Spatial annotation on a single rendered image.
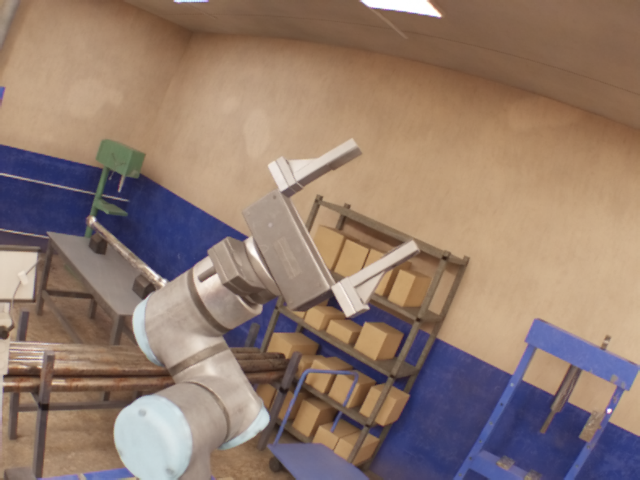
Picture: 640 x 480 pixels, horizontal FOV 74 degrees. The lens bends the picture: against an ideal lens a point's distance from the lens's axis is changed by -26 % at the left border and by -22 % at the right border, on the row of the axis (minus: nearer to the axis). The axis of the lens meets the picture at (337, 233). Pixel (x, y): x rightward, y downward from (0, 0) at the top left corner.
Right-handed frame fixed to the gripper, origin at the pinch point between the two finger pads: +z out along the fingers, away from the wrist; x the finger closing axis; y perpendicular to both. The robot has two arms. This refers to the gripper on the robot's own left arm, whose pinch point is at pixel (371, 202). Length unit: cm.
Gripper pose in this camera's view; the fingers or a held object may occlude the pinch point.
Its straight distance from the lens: 61.0
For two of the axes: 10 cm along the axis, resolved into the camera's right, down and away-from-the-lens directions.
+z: 8.5, -5.1, -1.3
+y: 2.4, 1.7, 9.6
